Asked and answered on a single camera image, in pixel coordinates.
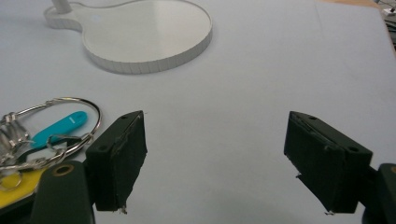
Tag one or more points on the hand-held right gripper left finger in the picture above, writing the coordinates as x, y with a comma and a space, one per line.
115, 161

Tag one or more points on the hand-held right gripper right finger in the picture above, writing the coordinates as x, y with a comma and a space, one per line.
323, 161

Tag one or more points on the black key fob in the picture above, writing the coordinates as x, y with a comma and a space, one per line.
73, 143

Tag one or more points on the teal plastic key tag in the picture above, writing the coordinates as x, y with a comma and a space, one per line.
60, 128

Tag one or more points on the yellow key tag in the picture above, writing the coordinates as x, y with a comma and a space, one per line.
25, 183

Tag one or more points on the bunch of silver keys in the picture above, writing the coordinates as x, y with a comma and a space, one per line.
11, 137

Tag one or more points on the white round lamp base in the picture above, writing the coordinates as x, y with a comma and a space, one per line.
146, 34

